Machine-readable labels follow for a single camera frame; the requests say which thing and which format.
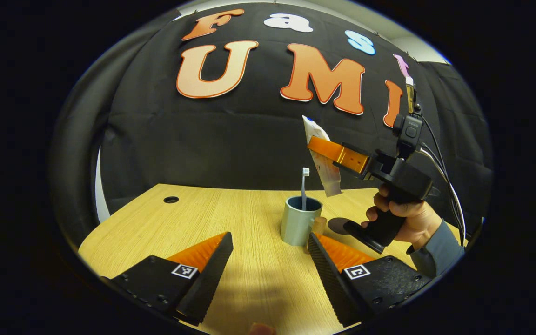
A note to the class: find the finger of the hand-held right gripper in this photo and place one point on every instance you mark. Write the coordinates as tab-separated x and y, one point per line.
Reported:
333	151

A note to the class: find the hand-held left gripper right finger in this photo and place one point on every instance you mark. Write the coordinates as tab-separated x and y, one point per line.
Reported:
331	284

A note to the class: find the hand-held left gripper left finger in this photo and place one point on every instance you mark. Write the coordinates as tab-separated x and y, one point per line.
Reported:
212	279

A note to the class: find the white toothpaste tube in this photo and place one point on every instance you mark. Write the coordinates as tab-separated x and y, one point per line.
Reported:
331	179

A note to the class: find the white toothbrush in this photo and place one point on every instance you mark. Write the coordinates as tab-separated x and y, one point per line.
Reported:
304	190

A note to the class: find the dark round coaster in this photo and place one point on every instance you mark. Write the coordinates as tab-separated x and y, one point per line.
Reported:
338	225

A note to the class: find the wooden desktop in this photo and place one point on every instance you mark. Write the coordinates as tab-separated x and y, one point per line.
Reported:
249	218

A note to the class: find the black side cloth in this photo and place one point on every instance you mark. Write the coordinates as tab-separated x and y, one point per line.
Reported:
468	139
82	153

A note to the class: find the black backdrop cloth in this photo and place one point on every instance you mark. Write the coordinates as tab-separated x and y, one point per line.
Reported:
231	149

